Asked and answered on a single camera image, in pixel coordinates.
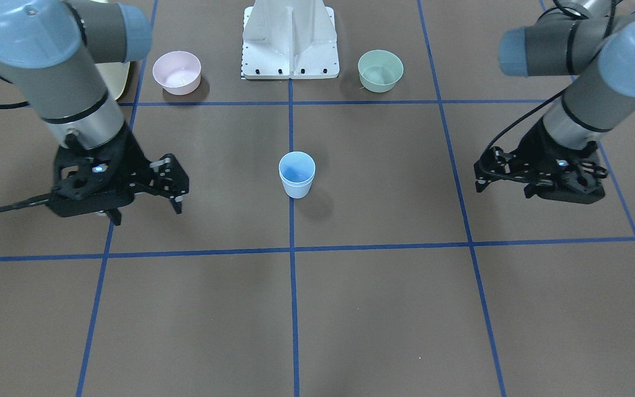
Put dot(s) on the cream toaster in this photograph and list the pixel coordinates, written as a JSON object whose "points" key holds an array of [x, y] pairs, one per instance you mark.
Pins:
{"points": [[115, 75]]}

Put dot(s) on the pink bowl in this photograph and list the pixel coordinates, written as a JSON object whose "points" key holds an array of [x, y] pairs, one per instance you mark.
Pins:
{"points": [[178, 72]]}

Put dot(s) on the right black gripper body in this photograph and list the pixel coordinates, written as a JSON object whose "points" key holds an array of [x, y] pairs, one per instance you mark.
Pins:
{"points": [[132, 156]]}

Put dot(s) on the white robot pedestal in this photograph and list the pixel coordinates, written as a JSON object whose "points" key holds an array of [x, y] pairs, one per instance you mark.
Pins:
{"points": [[289, 40]]}

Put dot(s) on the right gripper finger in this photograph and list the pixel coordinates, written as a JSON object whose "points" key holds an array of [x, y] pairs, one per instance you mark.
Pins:
{"points": [[177, 204], [115, 216]]}

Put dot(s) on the green bowl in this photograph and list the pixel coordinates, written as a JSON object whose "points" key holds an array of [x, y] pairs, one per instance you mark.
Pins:
{"points": [[379, 70]]}

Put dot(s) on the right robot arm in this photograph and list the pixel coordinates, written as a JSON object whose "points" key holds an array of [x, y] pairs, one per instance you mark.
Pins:
{"points": [[50, 51]]}

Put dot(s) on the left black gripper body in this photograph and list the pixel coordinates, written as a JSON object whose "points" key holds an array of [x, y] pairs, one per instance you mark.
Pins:
{"points": [[544, 144]]}

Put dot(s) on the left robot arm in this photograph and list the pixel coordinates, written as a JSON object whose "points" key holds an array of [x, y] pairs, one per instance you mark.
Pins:
{"points": [[590, 42]]}

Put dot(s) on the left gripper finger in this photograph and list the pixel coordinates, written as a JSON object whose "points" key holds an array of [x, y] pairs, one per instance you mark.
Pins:
{"points": [[531, 191], [480, 186]]}

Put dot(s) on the light blue cup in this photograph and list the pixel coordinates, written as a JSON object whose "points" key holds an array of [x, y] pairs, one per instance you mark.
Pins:
{"points": [[297, 169], [296, 190]]}

